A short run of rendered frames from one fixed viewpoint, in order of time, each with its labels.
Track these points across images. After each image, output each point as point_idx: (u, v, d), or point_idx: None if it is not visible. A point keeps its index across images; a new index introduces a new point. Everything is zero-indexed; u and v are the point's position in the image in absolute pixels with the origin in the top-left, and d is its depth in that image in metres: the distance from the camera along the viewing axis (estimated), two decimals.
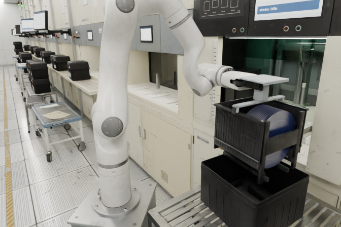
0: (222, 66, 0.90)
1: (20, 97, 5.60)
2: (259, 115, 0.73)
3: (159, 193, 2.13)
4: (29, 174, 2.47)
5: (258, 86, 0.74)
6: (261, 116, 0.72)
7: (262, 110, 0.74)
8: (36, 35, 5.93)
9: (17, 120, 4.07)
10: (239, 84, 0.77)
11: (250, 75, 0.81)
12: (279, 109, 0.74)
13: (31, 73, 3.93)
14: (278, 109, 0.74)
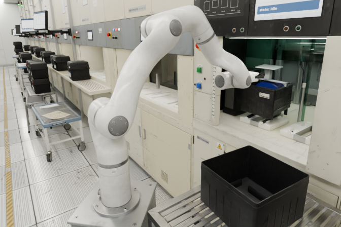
0: None
1: (20, 97, 5.60)
2: (277, 84, 1.38)
3: (159, 193, 2.13)
4: (29, 174, 2.47)
5: (264, 75, 1.26)
6: (279, 84, 1.38)
7: (274, 82, 1.38)
8: (36, 35, 5.93)
9: (17, 120, 4.07)
10: (263, 77, 1.21)
11: None
12: None
13: (31, 73, 3.93)
14: None
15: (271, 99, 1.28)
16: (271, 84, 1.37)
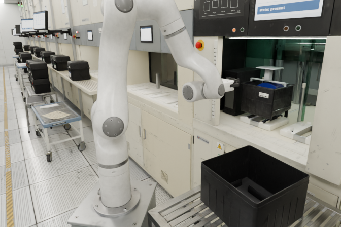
0: None
1: (20, 97, 5.60)
2: (278, 86, 1.38)
3: (159, 193, 2.13)
4: (29, 174, 2.47)
5: (239, 82, 1.12)
6: (280, 85, 1.39)
7: (274, 83, 1.39)
8: (36, 35, 5.93)
9: (17, 120, 4.07)
10: (238, 84, 1.06)
11: (225, 78, 1.10)
12: None
13: (31, 73, 3.93)
14: None
15: (270, 98, 1.29)
16: (271, 85, 1.38)
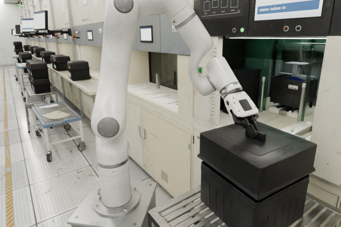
0: None
1: (20, 97, 5.60)
2: (304, 79, 1.56)
3: (159, 193, 2.13)
4: (29, 174, 2.47)
5: None
6: (306, 79, 1.56)
7: (301, 77, 1.57)
8: (36, 35, 5.93)
9: (17, 120, 4.07)
10: (257, 118, 0.86)
11: (241, 119, 0.86)
12: None
13: (31, 73, 3.93)
14: None
15: (299, 89, 1.46)
16: (298, 79, 1.55)
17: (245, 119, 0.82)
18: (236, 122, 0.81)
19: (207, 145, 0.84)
